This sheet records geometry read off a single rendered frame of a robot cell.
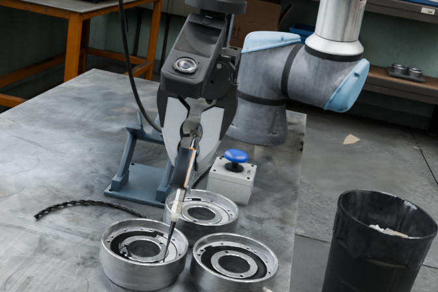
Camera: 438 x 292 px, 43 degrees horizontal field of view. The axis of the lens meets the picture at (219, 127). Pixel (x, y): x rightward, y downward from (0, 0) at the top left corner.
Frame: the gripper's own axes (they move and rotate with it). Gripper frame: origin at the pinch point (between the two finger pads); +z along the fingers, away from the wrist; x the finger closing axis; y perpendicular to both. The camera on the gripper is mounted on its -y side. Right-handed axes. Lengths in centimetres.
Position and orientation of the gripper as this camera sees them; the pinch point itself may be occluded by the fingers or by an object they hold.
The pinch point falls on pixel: (186, 161)
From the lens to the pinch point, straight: 68.3
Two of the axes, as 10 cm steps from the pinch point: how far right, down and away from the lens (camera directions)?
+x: -9.7, -2.1, 0.9
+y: 1.6, -3.0, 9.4
